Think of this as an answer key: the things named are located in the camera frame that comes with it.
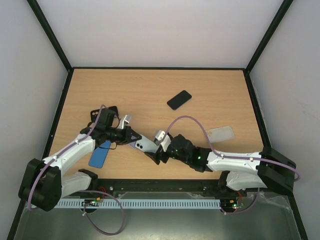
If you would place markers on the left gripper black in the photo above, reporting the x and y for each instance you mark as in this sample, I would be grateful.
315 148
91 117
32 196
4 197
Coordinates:
126 137

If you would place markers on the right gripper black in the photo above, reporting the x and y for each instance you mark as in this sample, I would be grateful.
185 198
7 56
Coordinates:
163 152

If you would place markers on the silver white phone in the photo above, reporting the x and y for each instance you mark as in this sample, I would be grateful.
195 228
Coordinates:
146 145

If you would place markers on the lilac phone case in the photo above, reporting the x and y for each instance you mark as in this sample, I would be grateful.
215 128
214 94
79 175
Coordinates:
133 145

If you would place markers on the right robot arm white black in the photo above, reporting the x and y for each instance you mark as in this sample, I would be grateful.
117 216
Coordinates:
266 169

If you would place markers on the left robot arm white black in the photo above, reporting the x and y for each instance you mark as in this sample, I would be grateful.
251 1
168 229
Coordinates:
60 162

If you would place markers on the blue phone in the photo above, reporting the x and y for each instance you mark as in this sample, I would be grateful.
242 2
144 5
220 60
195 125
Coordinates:
99 155

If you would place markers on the black phone case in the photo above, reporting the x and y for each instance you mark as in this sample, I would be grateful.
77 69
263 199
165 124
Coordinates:
106 115

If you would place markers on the dark blue phone screen up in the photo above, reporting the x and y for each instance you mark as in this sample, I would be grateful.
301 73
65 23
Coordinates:
178 100

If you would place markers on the clear phone case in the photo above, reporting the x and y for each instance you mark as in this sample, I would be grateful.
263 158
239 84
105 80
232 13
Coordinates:
220 134

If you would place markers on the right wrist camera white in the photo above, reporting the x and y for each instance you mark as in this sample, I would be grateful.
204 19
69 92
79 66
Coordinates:
159 137

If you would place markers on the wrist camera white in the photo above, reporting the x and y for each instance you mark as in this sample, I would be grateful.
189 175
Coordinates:
125 120
159 137

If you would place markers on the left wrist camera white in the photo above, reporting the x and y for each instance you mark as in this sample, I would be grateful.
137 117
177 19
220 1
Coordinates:
125 120

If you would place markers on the black front mounting rail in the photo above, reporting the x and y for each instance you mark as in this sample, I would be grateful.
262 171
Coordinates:
160 186

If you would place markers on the light blue slotted cable duct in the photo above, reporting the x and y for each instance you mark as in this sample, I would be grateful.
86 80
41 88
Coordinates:
72 203

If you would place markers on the black aluminium frame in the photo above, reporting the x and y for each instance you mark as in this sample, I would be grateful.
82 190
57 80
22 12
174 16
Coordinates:
281 12

